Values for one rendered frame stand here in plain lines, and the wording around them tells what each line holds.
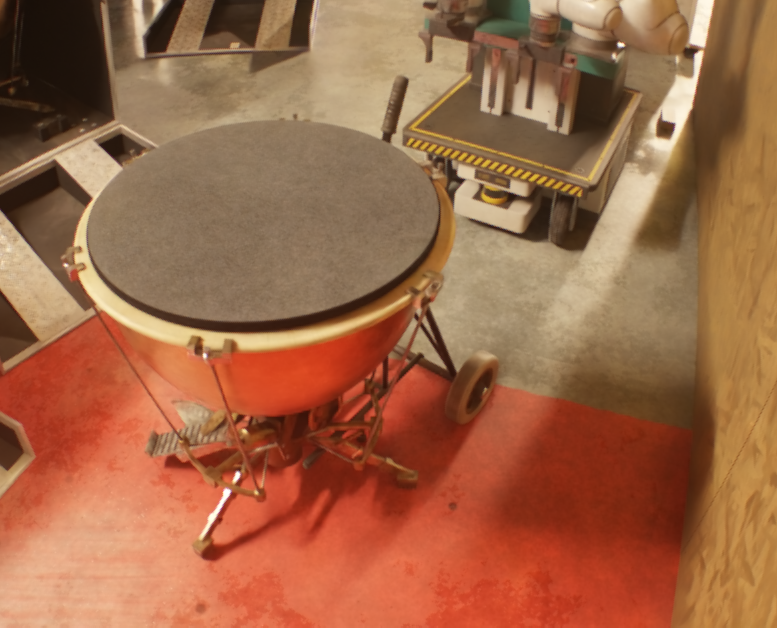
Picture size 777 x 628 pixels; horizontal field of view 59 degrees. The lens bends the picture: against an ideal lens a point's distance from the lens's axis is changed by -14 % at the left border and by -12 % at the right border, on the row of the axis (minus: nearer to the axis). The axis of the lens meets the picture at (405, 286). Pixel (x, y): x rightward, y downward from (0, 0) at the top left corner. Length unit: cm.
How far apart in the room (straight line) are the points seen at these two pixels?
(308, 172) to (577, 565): 109
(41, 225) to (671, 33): 227
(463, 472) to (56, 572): 106
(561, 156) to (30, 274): 184
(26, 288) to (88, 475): 80
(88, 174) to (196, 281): 179
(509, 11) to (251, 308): 172
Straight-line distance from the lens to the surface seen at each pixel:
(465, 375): 196
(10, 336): 253
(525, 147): 267
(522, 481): 200
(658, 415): 225
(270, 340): 117
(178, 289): 125
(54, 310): 253
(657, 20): 227
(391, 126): 169
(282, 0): 473
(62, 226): 294
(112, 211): 147
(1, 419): 212
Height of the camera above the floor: 157
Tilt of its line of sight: 39 degrees down
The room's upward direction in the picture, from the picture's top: 3 degrees clockwise
